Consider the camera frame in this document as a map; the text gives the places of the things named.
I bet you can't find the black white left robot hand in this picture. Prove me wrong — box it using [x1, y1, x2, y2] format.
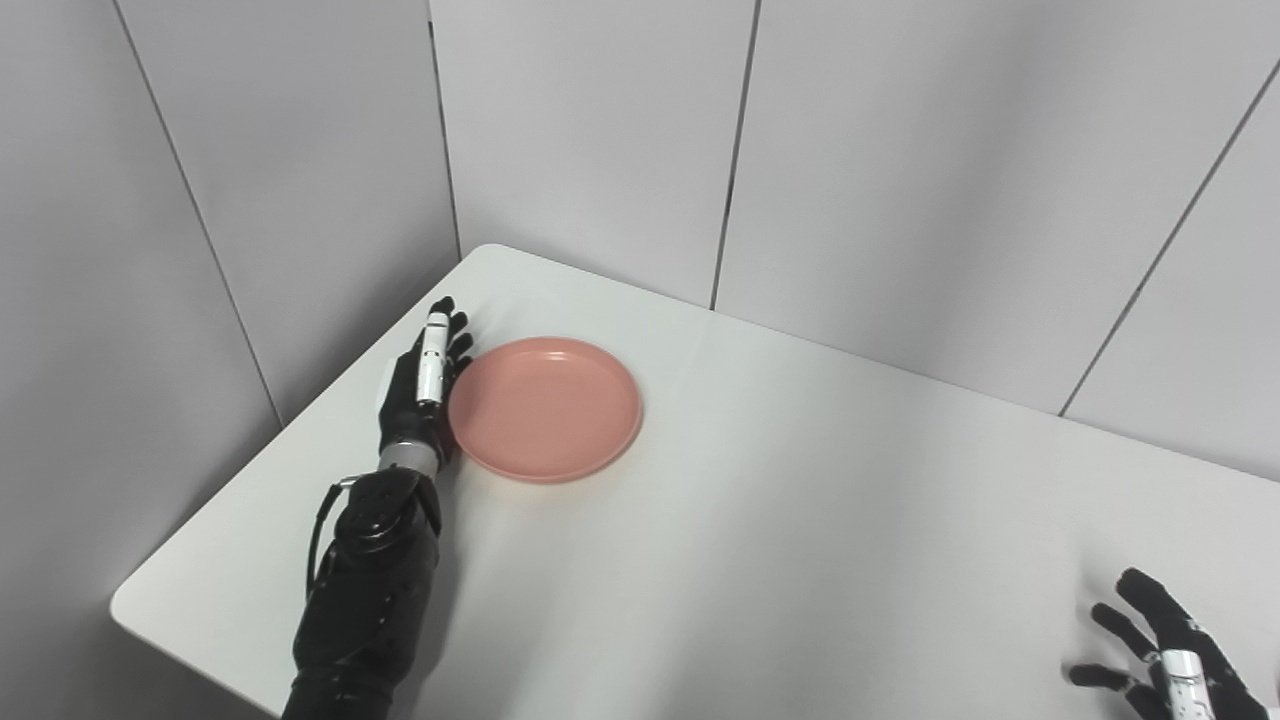
[377, 296, 475, 466]

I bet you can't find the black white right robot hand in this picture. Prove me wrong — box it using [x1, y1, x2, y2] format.
[1068, 568, 1273, 720]

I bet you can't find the pink round plate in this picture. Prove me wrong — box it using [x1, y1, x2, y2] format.
[447, 337, 644, 485]

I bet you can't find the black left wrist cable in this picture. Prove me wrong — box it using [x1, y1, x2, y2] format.
[305, 477, 363, 603]

